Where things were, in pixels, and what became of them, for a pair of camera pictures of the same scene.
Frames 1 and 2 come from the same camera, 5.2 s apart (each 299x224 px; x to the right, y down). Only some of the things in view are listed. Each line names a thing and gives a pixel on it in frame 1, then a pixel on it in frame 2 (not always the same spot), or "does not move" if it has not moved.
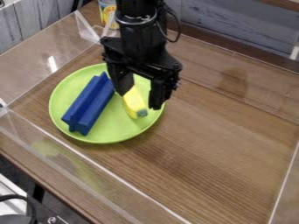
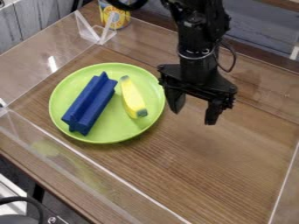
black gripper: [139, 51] -> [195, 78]
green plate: [115, 126] does not move
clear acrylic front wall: [75, 178] does not move
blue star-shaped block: [88, 107] does not move
